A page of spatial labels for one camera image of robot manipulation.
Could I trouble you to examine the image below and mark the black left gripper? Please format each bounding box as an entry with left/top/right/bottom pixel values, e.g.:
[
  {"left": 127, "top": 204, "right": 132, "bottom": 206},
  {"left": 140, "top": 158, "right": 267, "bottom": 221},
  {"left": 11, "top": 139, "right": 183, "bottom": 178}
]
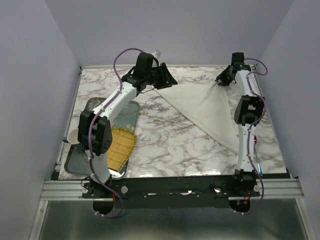
[{"left": 145, "top": 62, "right": 178, "bottom": 91}]

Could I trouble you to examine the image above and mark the cream cloth napkin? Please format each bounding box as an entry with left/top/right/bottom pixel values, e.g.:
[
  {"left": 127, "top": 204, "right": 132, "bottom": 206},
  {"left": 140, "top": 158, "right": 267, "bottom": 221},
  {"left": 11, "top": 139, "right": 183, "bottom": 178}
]
[{"left": 156, "top": 83, "right": 239, "bottom": 154}]

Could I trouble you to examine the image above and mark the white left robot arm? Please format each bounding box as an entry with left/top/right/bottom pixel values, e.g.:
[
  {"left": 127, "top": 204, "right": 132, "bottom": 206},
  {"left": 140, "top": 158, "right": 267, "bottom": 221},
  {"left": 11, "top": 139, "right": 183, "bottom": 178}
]
[{"left": 77, "top": 50, "right": 177, "bottom": 198}]

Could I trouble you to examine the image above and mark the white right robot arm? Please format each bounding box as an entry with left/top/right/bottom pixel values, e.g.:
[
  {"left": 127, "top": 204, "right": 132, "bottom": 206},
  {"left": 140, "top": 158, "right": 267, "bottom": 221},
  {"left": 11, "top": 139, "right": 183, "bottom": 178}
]
[{"left": 215, "top": 52, "right": 266, "bottom": 196}]

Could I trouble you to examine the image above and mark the iridescent rainbow spoon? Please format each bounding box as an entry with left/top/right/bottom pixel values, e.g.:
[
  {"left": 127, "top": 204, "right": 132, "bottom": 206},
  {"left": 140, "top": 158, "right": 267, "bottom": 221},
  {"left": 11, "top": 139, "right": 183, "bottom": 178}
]
[{"left": 253, "top": 135, "right": 263, "bottom": 177}]

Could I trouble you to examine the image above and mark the yellow bamboo mat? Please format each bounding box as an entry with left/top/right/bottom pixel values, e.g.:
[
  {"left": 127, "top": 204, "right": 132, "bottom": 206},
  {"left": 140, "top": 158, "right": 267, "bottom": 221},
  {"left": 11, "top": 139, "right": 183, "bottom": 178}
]
[{"left": 107, "top": 127, "right": 137, "bottom": 173}]

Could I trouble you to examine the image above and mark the white cup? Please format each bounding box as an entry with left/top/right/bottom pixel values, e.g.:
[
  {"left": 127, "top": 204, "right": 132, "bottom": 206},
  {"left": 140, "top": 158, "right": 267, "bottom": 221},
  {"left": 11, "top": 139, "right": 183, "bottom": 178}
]
[{"left": 67, "top": 128, "right": 80, "bottom": 145}]

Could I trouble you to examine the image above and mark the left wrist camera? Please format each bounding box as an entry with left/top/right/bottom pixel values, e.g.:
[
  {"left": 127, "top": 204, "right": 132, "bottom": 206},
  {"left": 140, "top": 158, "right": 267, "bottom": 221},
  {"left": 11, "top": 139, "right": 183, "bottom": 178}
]
[{"left": 151, "top": 50, "right": 161, "bottom": 60}]

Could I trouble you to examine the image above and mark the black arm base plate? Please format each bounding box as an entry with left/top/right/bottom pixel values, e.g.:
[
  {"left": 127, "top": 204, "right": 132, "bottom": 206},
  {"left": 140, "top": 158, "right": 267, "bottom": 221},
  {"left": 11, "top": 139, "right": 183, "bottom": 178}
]
[{"left": 82, "top": 175, "right": 260, "bottom": 209}]

